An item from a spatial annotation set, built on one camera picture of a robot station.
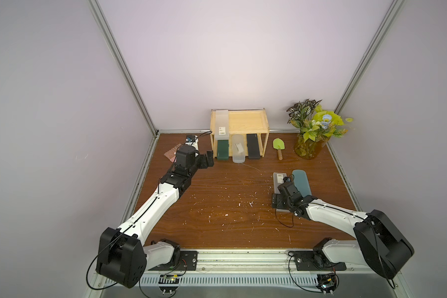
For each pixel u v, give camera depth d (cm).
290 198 68
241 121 98
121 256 39
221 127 92
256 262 74
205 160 73
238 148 107
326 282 70
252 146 107
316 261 66
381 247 41
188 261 73
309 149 107
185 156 59
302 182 97
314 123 92
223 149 107
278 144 114
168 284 72
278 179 95
